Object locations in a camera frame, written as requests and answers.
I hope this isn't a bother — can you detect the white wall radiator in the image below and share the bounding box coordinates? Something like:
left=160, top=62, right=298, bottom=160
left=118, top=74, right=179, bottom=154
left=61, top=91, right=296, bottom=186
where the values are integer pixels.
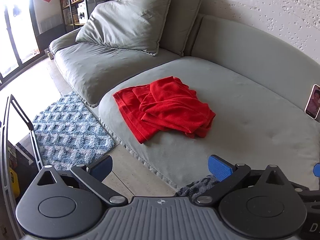
left=39, top=15, right=63, bottom=34

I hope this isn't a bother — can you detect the red garment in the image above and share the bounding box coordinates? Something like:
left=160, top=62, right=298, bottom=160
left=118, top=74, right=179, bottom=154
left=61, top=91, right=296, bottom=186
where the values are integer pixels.
left=112, top=76, right=216, bottom=144

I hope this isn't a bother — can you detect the blue patterned rug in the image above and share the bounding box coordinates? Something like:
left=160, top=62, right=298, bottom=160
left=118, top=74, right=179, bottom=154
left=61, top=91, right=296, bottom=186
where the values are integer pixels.
left=32, top=91, right=115, bottom=170

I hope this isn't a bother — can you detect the white appliance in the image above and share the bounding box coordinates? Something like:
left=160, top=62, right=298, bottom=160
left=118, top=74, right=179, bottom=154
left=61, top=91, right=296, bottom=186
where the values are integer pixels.
left=77, top=4, right=88, bottom=25

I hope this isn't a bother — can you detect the glass balcony door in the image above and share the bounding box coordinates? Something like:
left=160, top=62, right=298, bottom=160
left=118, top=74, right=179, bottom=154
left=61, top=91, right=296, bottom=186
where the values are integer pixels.
left=0, top=0, right=42, bottom=85

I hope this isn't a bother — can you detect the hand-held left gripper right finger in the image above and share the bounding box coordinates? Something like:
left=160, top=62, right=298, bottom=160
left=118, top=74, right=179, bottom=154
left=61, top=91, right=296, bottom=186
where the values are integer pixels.
left=196, top=155, right=289, bottom=205

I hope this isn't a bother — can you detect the black curved metal frame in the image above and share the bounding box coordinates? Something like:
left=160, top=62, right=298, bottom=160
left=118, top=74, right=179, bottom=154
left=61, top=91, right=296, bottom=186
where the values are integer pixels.
left=0, top=95, right=44, bottom=240

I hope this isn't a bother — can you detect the grey sofa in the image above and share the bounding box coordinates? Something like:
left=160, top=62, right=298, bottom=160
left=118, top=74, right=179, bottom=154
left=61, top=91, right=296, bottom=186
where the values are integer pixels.
left=49, top=14, right=320, bottom=198

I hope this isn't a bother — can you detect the dark grey fuzzy mat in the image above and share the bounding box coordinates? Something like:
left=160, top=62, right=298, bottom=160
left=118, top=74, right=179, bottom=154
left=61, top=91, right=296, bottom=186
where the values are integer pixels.
left=174, top=175, right=222, bottom=198

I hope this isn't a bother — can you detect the smartphone in white case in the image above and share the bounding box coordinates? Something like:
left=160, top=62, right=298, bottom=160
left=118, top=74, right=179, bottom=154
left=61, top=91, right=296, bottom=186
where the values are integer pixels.
left=304, top=84, right=320, bottom=120

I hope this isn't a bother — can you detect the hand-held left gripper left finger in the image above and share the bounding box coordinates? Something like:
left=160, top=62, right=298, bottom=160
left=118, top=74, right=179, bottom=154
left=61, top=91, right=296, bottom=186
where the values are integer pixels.
left=37, top=155, right=128, bottom=205

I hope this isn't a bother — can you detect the large grey pillow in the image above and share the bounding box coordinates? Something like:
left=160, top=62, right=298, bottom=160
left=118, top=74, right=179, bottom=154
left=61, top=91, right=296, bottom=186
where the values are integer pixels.
left=116, top=0, right=207, bottom=57
left=75, top=0, right=175, bottom=56

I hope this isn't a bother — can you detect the yellow object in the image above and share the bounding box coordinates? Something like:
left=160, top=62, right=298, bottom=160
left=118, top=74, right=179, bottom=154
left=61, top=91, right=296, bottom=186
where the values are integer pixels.
left=9, top=167, right=21, bottom=203

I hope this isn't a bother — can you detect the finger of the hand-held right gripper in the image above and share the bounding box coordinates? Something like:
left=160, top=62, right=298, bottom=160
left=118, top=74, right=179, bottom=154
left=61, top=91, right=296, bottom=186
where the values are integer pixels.
left=291, top=163, right=320, bottom=198

